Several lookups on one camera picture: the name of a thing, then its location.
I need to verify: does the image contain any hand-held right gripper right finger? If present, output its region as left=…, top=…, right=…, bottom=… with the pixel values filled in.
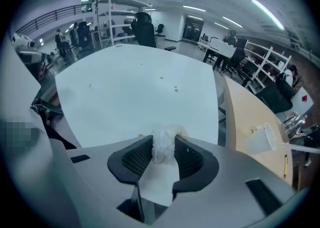
left=171, top=134, right=220, bottom=195

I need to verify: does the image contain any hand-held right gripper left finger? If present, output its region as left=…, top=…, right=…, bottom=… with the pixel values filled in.
left=106, top=135, right=154, bottom=184

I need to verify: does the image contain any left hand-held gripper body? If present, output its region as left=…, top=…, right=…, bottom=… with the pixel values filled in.
left=11, top=32, right=48, bottom=79

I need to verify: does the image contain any white cloth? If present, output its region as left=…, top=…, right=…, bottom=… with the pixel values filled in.
left=150, top=124, right=190, bottom=164

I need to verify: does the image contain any white table top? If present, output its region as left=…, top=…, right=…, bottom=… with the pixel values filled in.
left=54, top=43, right=221, bottom=208

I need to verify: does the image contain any person's white shirt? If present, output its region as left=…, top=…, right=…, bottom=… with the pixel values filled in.
left=0, top=34, right=61, bottom=153

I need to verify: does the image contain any black mezzanine railing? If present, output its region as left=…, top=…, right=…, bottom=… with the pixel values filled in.
left=16, top=3, right=97, bottom=35

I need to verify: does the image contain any beige wooden table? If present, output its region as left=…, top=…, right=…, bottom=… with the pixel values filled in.
left=223, top=76, right=301, bottom=191

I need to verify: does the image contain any yellow pen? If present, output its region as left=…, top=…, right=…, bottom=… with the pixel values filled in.
left=283, top=154, right=289, bottom=179

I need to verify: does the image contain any black office chair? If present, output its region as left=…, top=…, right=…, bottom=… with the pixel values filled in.
left=254, top=82, right=294, bottom=114
left=130, top=11, right=177, bottom=51

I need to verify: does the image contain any white shelf rack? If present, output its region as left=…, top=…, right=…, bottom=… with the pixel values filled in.
left=246, top=43, right=293, bottom=90
left=96, top=0, right=153, bottom=48

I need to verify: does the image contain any white cabinet red sticker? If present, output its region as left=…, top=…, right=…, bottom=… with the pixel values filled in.
left=291, top=86, right=315, bottom=116

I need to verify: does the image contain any black double door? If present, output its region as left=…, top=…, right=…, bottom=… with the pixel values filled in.
left=181, top=14, right=205, bottom=40

